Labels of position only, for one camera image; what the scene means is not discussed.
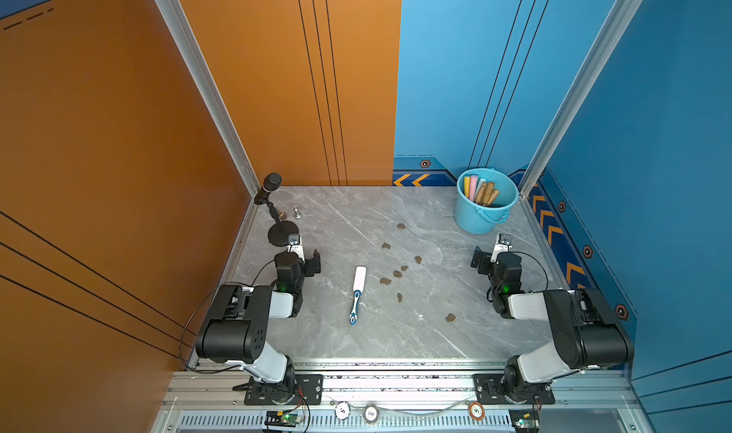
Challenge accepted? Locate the scrub brush blue white handle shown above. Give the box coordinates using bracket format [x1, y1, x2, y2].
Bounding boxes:
[349, 265, 367, 325]

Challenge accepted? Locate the light green trowel wooden handle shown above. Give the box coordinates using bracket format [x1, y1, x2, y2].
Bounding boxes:
[484, 189, 501, 207]

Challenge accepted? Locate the green trowel yellow handle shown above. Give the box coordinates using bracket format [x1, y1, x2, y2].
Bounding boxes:
[463, 175, 471, 200]

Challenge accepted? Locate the green pointed shovel wooden handle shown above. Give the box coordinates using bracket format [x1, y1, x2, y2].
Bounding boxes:
[480, 181, 495, 206]

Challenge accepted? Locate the light blue scoop trowel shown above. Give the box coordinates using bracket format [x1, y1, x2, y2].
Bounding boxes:
[474, 179, 487, 204]

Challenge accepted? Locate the purple trowel pink handle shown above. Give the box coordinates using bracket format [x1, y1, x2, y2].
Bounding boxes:
[465, 175, 480, 201]

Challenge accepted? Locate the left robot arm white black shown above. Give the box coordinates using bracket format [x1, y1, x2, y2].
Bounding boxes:
[196, 251, 321, 404]

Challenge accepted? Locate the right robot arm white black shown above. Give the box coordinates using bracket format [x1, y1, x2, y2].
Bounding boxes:
[471, 249, 635, 404]

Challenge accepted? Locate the turquoise plastic bucket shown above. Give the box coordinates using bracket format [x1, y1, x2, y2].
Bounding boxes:
[454, 168, 519, 235]

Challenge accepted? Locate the black microphone on stand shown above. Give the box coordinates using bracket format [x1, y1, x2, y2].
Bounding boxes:
[254, 173, 299, 247]

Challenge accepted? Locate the white round sticker left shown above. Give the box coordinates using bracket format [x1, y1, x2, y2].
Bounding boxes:
[335, 402, 351, 421]

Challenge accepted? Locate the white round sticker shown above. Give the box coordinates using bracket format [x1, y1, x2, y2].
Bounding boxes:
[335, 402, 351, 421]
[363, 404, 379, 425]

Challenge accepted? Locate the red rimmed round sticker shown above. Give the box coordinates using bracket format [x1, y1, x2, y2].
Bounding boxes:
[468, 402, 485, 422]

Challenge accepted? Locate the green circuit board left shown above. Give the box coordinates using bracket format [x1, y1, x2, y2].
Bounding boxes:
[264, 411, 303, 430]

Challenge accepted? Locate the green circuit board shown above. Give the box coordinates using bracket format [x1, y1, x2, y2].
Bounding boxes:
[508, 410, 541, 433]
[264, 411, 303, 430]

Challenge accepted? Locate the white round sticker middle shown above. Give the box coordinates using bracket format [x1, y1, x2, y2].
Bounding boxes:
[363, 404, 379, 425]

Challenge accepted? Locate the green circuit board right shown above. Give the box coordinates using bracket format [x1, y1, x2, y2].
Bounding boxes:
[508, 410, 541, 433]

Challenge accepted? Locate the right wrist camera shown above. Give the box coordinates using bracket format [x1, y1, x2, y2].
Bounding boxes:
[491, 233, 513, 263]

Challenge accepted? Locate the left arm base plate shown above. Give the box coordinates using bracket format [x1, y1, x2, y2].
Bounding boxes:
[244, 374, 324, 406]

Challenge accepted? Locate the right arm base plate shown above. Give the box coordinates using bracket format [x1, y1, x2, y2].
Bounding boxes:
[473, 373, 556, 406]

